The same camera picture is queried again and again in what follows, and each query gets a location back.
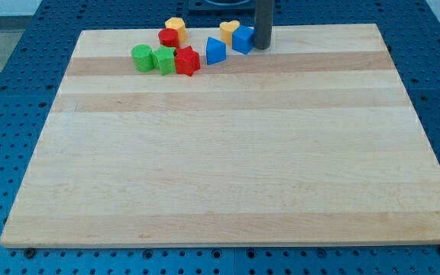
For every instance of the blue triangle block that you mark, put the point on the blue triangle block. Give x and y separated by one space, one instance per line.
215 51

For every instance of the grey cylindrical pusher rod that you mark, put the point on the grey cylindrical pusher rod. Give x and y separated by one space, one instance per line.
263 23

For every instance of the red cylinder block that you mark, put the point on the red cylinder block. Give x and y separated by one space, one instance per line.
169 37

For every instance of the green star block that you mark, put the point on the green star block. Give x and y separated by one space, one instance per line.
164 59

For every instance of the blue cube block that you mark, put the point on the blue cube block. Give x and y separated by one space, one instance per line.
243 39

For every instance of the red star block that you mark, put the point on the red star block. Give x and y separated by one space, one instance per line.
187 61

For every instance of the green cylinder block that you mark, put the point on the green cylinder block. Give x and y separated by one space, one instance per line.
142 57

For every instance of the yellow heart block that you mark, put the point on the yellow heart block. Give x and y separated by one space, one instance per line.
227 28

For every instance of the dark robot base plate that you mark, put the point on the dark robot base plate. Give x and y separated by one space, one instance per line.
228 7

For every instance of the light wooden board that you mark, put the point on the light wooden board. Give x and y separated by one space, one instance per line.
312 142

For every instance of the yellow hexagon block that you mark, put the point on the yellow hexagon block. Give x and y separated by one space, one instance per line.
179 25

